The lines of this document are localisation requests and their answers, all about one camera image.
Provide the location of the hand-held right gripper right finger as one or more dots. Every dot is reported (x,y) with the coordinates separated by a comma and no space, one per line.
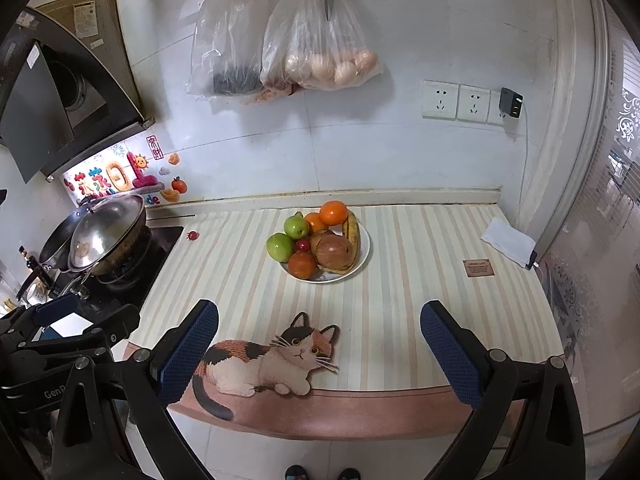
(447,355)

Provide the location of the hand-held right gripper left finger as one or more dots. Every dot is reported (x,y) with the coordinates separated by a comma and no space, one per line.
(192,345)

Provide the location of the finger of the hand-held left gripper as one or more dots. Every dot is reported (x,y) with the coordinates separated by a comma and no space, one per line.
(55,307)
(112,322)

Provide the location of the green apple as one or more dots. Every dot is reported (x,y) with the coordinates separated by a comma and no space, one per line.
(296,227)
(279,247)

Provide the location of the white plate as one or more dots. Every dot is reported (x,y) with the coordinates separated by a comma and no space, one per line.
(365,252)

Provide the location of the small orange-red apple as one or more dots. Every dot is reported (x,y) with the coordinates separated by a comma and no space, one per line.
(301,265)

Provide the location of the small red fruit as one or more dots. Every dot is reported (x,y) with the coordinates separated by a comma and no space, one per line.
(302,246)

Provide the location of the large dark red apple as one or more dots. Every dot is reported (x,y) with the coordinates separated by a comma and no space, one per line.
(332,252)

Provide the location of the deep orange orange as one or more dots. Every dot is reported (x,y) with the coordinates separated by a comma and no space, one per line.
(314,221)

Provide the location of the bright orange orange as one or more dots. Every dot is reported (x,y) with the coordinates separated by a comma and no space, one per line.
(333,213)

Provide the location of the dark sauce bottle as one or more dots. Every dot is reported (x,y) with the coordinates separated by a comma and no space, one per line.
(29,260)

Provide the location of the black frying pan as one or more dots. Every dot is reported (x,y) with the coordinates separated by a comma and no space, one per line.
(55,240)

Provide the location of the black gas stove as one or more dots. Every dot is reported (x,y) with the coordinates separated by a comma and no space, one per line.
(160,245)

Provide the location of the steel wok with lid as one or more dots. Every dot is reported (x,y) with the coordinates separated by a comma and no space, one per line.
(105,230)

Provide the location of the small red counter sticker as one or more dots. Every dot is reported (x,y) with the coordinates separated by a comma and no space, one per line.
(191,235)

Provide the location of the striped mat with cat print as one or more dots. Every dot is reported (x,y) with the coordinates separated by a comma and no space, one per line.
(425,240)

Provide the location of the white folded cloth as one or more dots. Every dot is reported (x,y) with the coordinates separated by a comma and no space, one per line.
(507,242)

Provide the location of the person's right shoe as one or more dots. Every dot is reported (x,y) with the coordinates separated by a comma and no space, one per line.
(349,475)

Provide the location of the frosted glass sliding door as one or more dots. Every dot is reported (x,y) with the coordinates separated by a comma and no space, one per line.
(600,260)

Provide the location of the black range hood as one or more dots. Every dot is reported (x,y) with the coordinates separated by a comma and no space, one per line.
(30,100)

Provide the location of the black charger plug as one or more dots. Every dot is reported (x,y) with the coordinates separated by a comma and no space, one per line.
(510,102)

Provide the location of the clear plastic bag dark contents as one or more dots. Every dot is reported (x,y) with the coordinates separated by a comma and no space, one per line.
(225,35)

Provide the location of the clear plastic bag with eggs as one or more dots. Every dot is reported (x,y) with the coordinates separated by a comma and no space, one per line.
(310,35)

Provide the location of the colourful wall stickers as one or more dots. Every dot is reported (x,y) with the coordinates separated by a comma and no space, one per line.
(120,180)

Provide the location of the white wall socket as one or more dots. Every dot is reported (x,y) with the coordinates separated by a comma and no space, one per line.
(440,100)
(494,110)
(473,104)

